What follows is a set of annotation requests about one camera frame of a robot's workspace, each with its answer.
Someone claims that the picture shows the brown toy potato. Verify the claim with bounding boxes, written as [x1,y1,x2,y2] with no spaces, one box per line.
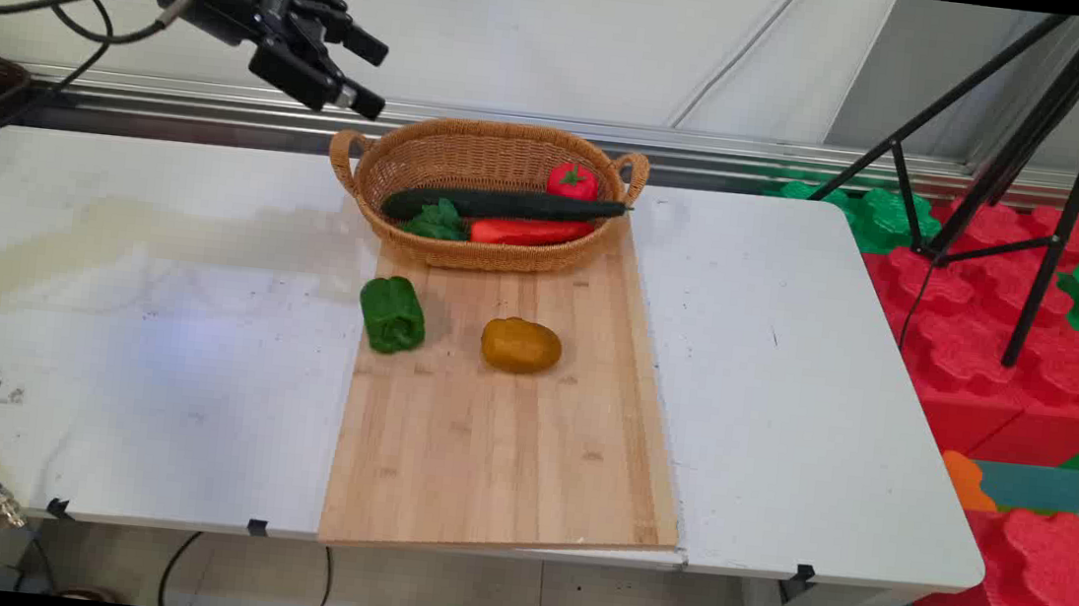
[478,313,567,379]

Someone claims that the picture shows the large red foam block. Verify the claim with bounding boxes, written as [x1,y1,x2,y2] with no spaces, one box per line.
[841,186,1079,472]

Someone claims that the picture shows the green toy leafy vegetable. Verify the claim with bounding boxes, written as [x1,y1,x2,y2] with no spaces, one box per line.
[398,194,474,243]

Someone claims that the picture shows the bamboo cutting board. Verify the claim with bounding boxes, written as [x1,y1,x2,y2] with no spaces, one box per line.
[315,194,709,578]

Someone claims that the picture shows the red toy chili pepper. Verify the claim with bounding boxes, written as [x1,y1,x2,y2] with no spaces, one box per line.
[467,209,598,255]

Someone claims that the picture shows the black camera tripod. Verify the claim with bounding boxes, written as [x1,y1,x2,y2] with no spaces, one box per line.
[794,0,1079,375]

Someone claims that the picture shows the green toy bell pepper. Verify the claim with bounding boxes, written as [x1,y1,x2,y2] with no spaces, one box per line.
[354,272,432,359]

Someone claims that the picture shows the black floor cable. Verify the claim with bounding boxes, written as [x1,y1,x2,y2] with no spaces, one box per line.
[156,527,337,606]

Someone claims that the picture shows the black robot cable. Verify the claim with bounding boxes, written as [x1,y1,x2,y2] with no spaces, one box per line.
[0,0,195,143]

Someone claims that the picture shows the metal wall rail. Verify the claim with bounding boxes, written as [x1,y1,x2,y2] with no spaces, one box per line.
[19,61,1079,216]

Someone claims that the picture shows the dark green toy cucumber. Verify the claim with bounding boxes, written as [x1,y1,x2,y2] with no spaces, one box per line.
[379,178,634,243]

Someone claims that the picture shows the red toy tomato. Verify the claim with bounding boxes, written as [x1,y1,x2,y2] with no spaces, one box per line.
[545,159,603,203]

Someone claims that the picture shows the woven wicker basket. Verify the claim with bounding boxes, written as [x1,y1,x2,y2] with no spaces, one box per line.
[318,105,654,288]

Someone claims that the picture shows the orange foam piece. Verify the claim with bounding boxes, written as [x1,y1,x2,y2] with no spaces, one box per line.
[936,449,1004,514]

